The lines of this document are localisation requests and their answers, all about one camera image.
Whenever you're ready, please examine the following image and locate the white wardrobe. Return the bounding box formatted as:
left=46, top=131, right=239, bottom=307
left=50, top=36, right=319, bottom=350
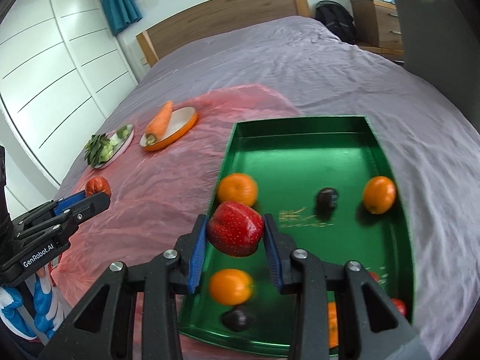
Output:
left=1, top=0, right=137, bottom=185

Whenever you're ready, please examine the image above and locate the wooden headboard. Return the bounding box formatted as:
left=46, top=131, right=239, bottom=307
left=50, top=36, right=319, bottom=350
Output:
left=136, top=0, right=311, bottom=67

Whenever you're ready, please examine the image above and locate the carrot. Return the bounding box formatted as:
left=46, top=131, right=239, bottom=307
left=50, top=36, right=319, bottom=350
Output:
left=145, top=101, right=173, bottom=146

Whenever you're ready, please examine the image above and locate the large orange tangerine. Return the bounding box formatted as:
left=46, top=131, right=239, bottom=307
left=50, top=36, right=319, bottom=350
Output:
left=327, top=301, right=338, bottom=349

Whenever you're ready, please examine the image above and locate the small bok choy piece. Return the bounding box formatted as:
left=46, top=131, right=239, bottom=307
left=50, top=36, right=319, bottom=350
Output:
left=115, top=124, right=133, bottom=141

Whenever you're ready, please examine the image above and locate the wooden dresser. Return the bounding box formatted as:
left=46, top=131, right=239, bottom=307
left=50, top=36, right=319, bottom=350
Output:
left=351, top=0, right=404, bottom=63

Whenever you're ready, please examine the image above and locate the purple bed cover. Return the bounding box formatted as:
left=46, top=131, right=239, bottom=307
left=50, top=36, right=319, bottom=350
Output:
left=102, top=16, right=479, bottom=359

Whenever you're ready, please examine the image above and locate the orange oval dish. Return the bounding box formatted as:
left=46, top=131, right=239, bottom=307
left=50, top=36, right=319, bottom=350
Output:
left=139, top=106, right=198, bottom=152

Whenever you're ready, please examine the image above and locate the dark plum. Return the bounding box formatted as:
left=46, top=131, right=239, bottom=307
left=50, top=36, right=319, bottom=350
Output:
left=316, top=187, right=338, bottom=212
left=220, top=306, right=255, bottom=332

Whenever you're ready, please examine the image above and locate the yellow orange fruit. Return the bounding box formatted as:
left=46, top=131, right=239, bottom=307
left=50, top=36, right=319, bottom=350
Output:
left=208, top=269, right=254, bottom=306

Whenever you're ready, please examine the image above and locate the leafy bok choy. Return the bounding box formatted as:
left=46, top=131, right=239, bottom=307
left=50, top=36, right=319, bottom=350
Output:
left=84, top=133, right=114, bottom=167

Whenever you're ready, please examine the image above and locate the grey chair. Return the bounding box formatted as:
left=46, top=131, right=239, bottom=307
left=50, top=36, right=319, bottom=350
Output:
left=394, top=0, right=479, bottom=128

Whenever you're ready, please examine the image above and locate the green rectangular tray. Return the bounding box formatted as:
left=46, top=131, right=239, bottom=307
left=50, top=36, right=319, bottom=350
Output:
left=178, top=115, right=415, bottom=358

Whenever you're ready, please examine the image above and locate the lone small red apple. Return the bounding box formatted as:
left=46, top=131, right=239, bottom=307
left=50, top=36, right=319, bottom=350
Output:
left=368, top=271, right=380, bottom=283

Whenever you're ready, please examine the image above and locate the pink plastic sheet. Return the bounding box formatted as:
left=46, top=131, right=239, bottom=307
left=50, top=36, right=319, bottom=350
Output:
left=52, top=85, right=299, bottom=306

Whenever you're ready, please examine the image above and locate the patterned round plate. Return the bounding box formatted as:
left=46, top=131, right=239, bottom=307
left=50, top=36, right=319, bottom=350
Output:
left=85, top=124, right=134, bottom=169

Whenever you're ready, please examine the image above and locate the teal curtain left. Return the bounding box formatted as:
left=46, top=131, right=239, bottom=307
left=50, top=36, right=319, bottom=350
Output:
left=101, top=0, right=143, bottom=36

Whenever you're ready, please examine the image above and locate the black backpack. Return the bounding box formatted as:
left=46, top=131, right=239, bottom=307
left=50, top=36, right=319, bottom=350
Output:
left=315, top=0, right=357, bottom=44

